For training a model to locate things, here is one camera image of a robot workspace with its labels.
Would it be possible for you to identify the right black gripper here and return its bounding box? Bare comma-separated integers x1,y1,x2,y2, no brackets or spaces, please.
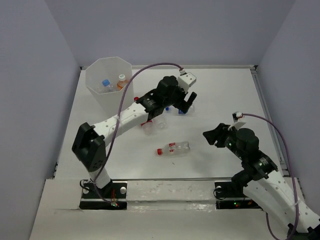
201,122,245,160

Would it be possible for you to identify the blue label water bottle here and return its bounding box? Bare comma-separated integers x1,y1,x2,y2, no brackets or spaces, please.
164,105,195,116

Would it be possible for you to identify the crushed red cap cola bottle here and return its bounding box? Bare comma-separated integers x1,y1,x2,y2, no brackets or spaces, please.
155,141,190,158

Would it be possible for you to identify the orange tea bottle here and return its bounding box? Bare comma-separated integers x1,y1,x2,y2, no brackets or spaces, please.
116,74,129,91

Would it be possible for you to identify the clear bottle blue cap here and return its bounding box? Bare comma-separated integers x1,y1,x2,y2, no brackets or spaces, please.
96,79,116,94

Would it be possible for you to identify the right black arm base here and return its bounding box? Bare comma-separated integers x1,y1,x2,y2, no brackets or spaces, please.
213,181,261,210

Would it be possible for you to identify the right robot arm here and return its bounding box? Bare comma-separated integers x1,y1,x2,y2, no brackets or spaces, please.
203,123,320,240

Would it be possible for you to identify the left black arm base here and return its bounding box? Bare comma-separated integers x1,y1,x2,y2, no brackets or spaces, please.
79,179,128,211

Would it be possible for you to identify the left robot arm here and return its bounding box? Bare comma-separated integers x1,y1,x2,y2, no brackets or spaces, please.
71,72,197,198

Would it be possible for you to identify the white octagonal plastic bin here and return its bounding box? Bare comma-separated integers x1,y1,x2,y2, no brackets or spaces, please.
85,56,134,117

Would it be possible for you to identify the clear unlabelled crushed bottle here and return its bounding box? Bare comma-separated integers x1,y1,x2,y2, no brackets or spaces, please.
155,114,168,130

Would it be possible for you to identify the red cap red label bottle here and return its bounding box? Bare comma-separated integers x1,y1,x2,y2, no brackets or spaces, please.
133,96,155,136

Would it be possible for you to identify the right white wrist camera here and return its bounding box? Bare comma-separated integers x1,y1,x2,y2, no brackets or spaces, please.
232,111,246,130

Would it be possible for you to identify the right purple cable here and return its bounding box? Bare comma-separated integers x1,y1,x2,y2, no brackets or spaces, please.
242,113,300,240

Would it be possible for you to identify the purple cable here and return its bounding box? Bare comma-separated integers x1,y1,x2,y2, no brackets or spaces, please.
242,113,300,240
93,62,185,205

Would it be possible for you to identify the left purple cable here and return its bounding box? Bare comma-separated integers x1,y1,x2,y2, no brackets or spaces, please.
93,62,185,205

